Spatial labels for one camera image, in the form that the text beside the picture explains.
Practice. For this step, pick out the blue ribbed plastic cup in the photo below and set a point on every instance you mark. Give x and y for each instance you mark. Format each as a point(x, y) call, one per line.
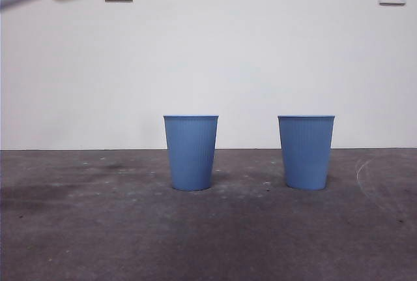
point(306, 154)
point(191, 154)

